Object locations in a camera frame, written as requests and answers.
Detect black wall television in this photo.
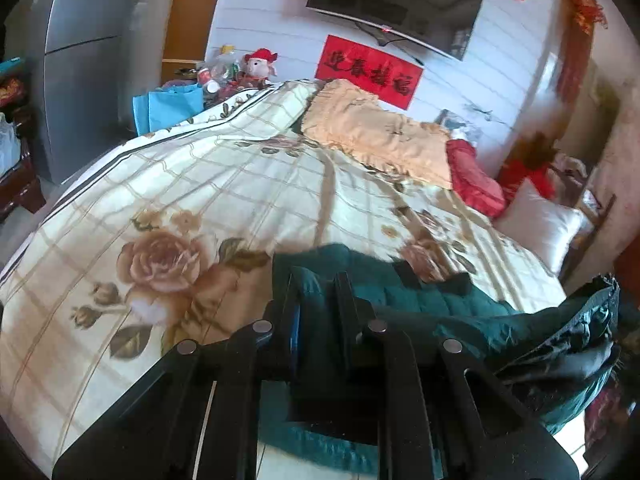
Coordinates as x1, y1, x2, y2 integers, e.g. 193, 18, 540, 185
305, 0, 487, 62

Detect wooden chair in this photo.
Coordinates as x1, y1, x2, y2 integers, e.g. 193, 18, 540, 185
550, 157, 618, 281

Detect red wall banner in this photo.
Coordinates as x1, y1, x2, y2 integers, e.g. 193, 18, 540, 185
314, 35, 425, 110

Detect blue paper bag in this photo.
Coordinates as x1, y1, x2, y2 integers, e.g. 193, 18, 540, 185
132, 84, 205, 137

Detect white plastic bag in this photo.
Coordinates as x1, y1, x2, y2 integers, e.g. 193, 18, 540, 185
0, 112, 22, 176

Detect red tasselled wall decoration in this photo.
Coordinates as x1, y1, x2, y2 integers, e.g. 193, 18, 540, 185
555, 0, 608, 103

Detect grey refrigerator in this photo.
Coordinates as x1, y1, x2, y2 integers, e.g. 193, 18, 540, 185
22, 0, 151, 183

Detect red heart-shaped pillow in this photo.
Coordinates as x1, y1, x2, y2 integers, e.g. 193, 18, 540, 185
445, 139, 508, 218

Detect wooden door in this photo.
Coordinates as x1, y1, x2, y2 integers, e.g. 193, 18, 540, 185
161, 0, 232, 83

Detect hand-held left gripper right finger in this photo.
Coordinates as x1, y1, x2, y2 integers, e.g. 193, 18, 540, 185
334, 271, 582, 480

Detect white satin pillow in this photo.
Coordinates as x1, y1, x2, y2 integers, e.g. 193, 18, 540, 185
495, 177, 591, 276

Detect framed photo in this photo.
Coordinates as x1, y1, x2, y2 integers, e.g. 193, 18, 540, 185
434, 107, 488, 143

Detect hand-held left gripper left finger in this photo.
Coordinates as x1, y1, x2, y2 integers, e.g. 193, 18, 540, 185
51, 272, 302, 480

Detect clutter of bottles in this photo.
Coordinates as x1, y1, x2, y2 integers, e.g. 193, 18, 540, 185
192, 45, 248, 101

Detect magenta patterned blanket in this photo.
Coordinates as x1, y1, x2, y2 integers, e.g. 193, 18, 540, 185
582, 375, 626, 466

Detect dark wooden cabinet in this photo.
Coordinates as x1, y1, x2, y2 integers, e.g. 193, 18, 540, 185
0, 77, 48, 223

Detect red cloth bundle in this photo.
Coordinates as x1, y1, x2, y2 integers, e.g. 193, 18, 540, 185
497, 132, 558, 200

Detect green quilted jacket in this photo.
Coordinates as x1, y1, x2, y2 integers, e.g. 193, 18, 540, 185
257, 242, 621, 476

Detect bed with floral checked sheet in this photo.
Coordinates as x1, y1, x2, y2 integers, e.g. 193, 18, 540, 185
0, 79, 568, 480

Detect yellow frilled pillow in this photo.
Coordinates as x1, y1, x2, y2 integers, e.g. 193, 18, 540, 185
301, 79, 453, 190

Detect plush toy with red hat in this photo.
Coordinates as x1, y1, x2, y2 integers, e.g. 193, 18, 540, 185
240, 48, 279, 87

